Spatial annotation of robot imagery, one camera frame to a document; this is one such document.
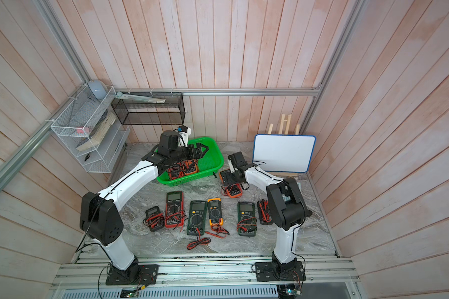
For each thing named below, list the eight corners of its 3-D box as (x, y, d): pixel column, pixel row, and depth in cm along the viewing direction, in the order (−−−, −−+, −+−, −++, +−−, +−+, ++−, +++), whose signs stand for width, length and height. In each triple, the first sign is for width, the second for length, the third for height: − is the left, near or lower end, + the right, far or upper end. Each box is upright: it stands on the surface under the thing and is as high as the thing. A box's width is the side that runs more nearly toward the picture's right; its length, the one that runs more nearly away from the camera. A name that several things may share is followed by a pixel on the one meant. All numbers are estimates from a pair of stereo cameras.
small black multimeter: (142, 231, 86) (139, 228, 83) (148, 209, 93) (146, 205, 90) (162, 231, 86) (160, 228, 83) (167, 209, 93) (165, 205, 90)
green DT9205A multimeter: (186, 235, 85) (185, 233, 83) (190, 202, 95) (189, 200, 93) (205, 235, 85) (205, 233, 83) (207, 202, 95) (206, 200, 93)
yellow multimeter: (212, 238, 84) (212, 237, 82) (205, 201, 95) (204, 199, 93) (229, 234, 85) (229, 232, 83) (220, 198, 97) (220, 196, 95)
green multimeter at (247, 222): (237, 236, 85) (237, 233, 82) (235, 204, 95) (235, 201, 92) (257, 236, 85) (258, 233, 82) (253, 204, 95) (254, 201, 92)
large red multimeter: (165, 228, 87) (164, 226, 84) (167, 194, 98) (165, 192, 96) (184, 226, 87) (183, 223, 85) (183, 192, 99) (182, 189, 97)
